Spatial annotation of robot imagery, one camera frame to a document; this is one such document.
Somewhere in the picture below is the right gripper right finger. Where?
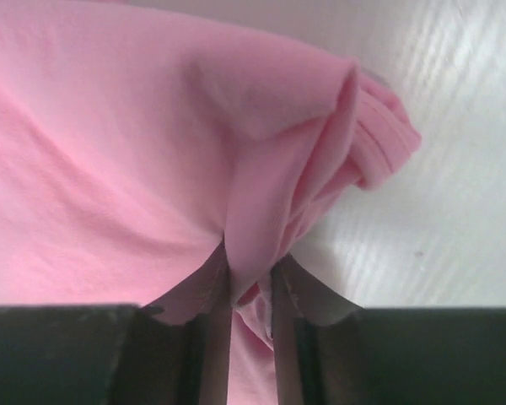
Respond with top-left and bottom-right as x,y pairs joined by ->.
272,256 -> 506,404

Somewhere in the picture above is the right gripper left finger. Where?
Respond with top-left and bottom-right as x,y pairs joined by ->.
0,246 -> 232,404

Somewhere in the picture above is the pink t shirt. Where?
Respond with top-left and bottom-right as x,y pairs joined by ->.
0,1 -> 421,404

